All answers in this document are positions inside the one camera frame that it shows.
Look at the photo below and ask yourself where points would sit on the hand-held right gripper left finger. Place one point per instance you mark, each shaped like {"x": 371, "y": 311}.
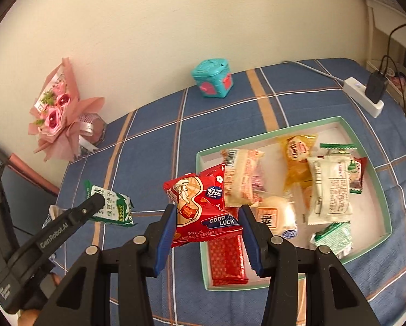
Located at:
{"x": 165, "y": 237}

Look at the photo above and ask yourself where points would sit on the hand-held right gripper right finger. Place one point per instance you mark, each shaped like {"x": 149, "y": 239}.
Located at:
{"x": 254, "y": 241}

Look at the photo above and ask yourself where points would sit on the green white biscuit packet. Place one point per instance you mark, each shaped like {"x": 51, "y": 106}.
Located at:
{"x": 118, "y": 207}

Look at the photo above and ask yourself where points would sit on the long red wafer packet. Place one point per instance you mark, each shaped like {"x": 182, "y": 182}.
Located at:
{"x": 228, "y": 258}

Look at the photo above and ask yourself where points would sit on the clear round bun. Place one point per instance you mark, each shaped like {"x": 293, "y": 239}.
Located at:
{"x": 274, "y": 215}

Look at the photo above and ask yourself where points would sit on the red peanut packet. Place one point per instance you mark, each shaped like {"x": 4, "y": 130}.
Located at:
{"x": 203, "y": 207}

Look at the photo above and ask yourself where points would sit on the pink snack packet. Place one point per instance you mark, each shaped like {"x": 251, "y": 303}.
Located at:
{"x": 259, "y": 181}

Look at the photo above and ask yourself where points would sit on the cream bread packet orange label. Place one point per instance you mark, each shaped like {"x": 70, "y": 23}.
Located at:
{"x": 240, "y": 176}

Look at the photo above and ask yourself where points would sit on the light green snack packet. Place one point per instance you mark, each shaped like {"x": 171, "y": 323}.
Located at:
{"x": 332, "y": 239}

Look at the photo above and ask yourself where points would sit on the yellow cake packet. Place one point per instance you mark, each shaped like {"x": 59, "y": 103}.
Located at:
{"x": 296, "y": 163}

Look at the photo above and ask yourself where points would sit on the white snack packet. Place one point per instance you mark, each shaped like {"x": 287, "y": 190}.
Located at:
{"x": 328, "y": 190}

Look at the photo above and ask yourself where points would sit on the green-edged white cardboard tray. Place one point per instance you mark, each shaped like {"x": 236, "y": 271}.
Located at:
{"x": 367, "y": 215}

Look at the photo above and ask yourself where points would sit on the green cow biscuit packet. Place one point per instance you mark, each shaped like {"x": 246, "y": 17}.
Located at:
{"x": 338, "y": 146}

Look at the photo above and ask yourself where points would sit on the dark red snack packet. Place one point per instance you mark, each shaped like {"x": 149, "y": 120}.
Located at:
{"x": 362, "y": 163}

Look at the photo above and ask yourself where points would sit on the white blue wrapper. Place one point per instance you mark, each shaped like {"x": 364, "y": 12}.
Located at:
{"x": 50, "y": 217}

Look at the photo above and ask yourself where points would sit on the reddish brown furniture edge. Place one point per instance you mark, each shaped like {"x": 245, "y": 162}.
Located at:
{"x": 29, "y": 174}

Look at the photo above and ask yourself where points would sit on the brown translucent jar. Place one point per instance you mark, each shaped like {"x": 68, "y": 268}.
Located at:
{"x": 94, "y": 132}

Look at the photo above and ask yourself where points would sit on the pink flower bouquet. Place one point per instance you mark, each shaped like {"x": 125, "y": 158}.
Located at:
{"x": 58, "y": 115}

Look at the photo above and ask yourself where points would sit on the teal toy box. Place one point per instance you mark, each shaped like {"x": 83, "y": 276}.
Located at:
{"x": 211, "y": 78}

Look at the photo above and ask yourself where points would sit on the white power strip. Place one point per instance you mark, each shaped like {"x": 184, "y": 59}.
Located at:
{"x": 354, "y": 88}

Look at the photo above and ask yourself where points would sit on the black charger plug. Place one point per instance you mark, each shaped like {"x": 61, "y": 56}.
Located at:
{"x": 375, "y": 86}

